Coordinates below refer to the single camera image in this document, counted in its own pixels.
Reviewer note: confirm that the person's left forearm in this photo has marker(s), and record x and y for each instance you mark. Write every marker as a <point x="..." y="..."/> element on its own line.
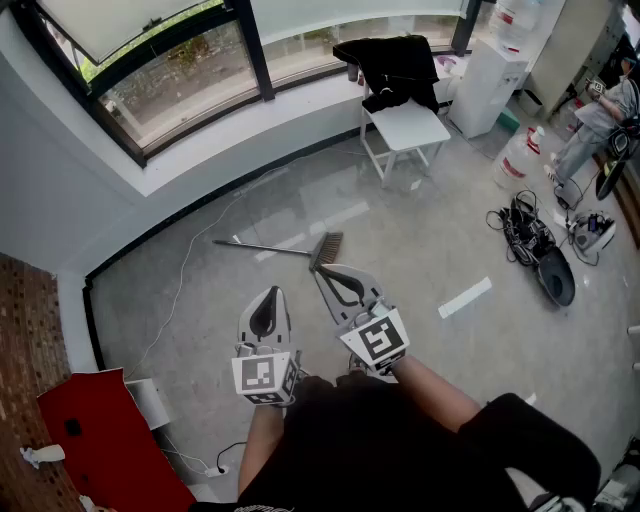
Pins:
<point x="260" y="445"/>

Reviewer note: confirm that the white box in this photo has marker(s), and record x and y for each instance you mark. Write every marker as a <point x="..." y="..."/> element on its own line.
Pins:
<point x="150" y="402"/>

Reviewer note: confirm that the black jacket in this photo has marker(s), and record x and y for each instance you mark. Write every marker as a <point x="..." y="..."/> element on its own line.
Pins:
<point x="395" y="70"/>

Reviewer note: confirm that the white helmet device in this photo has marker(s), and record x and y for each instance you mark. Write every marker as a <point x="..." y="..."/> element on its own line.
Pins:
<point x="592" y="231"/>

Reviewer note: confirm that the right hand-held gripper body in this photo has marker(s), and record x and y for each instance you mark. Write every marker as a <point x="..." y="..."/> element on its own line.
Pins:
<point x="377" y="340"/>

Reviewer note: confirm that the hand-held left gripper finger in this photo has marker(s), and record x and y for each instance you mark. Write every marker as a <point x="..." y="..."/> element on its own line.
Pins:
<point x="284" y="320"/>
<point x="246" y="320"/>

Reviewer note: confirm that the white power strip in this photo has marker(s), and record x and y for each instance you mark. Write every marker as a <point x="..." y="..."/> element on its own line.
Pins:
<point x="217" y="470"/>

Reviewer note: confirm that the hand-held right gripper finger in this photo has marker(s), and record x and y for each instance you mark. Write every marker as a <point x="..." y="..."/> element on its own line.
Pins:
<point x="367" y="280"/>
<point x="334" y="305"/>

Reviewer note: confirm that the red cloth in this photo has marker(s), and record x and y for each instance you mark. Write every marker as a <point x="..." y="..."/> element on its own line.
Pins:
<point x="105" y="440"/>

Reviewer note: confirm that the person's black shirt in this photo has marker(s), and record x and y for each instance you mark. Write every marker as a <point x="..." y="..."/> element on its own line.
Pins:
<point x="380" y="450"/>

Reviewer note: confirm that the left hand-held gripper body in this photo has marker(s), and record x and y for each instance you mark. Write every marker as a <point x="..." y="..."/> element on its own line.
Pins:
<point x="260" y="376"/>

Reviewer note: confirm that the white chair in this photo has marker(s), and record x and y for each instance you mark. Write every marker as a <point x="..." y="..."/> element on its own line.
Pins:
<point x="410" y="127"/>

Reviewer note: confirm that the dark cup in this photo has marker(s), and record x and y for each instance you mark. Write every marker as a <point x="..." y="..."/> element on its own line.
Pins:
<point x="353" y="72"/>

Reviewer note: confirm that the green box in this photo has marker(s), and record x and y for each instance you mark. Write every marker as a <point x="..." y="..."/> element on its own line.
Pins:
<point x="511" y="120"/>

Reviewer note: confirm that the white crumpled tissue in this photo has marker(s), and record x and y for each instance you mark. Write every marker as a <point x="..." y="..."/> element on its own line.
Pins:
<point x="42" y="454"/>

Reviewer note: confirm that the white waste bin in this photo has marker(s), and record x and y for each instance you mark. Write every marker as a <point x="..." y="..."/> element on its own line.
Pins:
<point x="530" y="102"/>

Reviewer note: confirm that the person's right forearm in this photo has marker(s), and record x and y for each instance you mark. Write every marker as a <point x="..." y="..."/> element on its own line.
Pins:
<point x="435" y="395"/>

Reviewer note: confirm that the brown mosaic counter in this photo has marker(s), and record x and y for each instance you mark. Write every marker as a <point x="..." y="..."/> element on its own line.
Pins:
<point x="25" y="360"/>

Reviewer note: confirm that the black window frame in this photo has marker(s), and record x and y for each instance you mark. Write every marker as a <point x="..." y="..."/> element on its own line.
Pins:
<point x="250" y="45"/>

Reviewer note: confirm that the grey bristle broom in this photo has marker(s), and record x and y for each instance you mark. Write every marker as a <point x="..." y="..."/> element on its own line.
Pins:
<point x="327" y="249"/>

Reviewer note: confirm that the white water dispenser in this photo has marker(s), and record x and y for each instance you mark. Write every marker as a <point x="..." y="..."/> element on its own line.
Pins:
<point x="487" y="90"/>

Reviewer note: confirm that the clear water jug red label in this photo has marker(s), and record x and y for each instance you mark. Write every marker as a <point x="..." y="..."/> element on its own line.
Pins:
<point x="515" y="160"/>
<point x="515" y="22"/>

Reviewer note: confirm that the white tape strip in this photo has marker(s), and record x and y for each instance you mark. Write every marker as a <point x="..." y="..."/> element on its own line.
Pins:
<point x="465" y="298"/>

